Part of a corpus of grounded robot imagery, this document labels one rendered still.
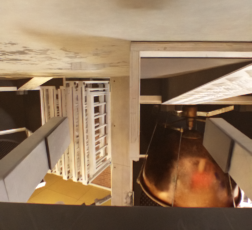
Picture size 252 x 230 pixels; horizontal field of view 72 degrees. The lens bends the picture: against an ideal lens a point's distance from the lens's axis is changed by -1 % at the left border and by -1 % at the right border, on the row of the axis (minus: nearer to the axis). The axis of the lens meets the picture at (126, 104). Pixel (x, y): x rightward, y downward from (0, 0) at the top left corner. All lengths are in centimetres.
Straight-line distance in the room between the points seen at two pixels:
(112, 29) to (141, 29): 3
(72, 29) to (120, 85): 216
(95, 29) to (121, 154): 240
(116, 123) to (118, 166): 62
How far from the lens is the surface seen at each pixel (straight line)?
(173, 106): 119
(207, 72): 43
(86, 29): 17
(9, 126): 376
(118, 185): 277
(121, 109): 235
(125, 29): 16
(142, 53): 21
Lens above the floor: 4
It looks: 8 degrees up
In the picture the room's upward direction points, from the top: 180 degrees counter-clockwise
